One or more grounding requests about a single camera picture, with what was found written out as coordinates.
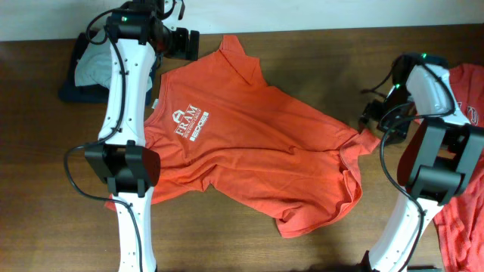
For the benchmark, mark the folded dark navy garment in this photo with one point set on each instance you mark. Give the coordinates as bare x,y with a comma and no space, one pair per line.
68,92

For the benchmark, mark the light grey crumpled garment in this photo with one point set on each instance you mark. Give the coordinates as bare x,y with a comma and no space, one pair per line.
94,66

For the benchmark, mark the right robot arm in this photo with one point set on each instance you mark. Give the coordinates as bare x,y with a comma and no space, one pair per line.
394,142

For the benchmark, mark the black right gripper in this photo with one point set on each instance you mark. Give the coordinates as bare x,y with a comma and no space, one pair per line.
372,110

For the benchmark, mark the red FRAM t-shirt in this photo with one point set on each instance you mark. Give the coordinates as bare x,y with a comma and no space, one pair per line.
219,124

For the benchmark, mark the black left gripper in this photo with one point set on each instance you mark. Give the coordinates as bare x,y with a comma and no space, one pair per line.
181,51

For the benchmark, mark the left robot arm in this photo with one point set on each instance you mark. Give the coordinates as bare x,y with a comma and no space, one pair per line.
139,33

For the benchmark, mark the red soccer t-shirt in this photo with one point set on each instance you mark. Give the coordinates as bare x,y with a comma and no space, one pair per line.
436,166

